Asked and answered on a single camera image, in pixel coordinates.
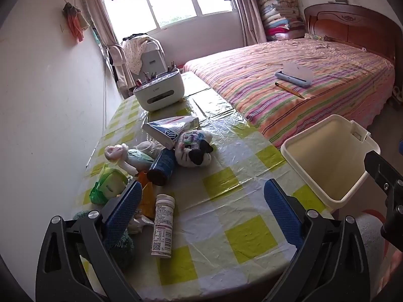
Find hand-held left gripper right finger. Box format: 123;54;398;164
264;179;372;302

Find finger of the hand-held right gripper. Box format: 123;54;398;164
364;151;403;254

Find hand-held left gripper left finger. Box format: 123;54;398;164
35;179;144;302

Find yellow orange snack packet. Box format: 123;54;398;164
138;171;156;219

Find green snack bag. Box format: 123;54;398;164
90;167;129;204

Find green and white paper bowl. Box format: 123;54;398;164
125;149;155;171

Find cream plastic bin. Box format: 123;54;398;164
280;114;381;210

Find brown bottle with blue label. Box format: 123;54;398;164
147;148;177;187

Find crumpled white tissue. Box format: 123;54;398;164
127;214;155;235

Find green fuzzy toy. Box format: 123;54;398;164
73;210;136;271

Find white tube bottle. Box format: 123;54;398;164
150;194;176;257

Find small white cup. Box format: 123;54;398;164
135;140;164;159

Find blue and white carton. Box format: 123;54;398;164
142;116;199;150

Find plush cat toy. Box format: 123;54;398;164
175;128;215;167

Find yellow pencil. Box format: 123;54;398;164
275;82;305;99

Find white desk organizer box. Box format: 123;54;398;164
133;67;185;111

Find blue pencil case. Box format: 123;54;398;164
275;62;314;89

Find bed with striped sheet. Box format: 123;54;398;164
183;38;396;149

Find bunch of pens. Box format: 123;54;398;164
135;61;178;86

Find beige garment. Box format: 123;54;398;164
109;45;134;92

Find wooden bed headboard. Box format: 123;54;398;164
304;3;398;65

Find white floor appliance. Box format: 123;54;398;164
142;42;167;73

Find dotted white cloth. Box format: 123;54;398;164
122;33;158;74

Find stack of folded quilts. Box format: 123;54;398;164
258;0;306;41

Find beige curtain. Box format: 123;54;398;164
79;0;118;49
234;0;267;46

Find orange and grey rags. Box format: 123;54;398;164
62;3;90;43

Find window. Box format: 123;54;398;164
102;0;240;32

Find thin wall cable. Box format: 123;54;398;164
102;53;109;129

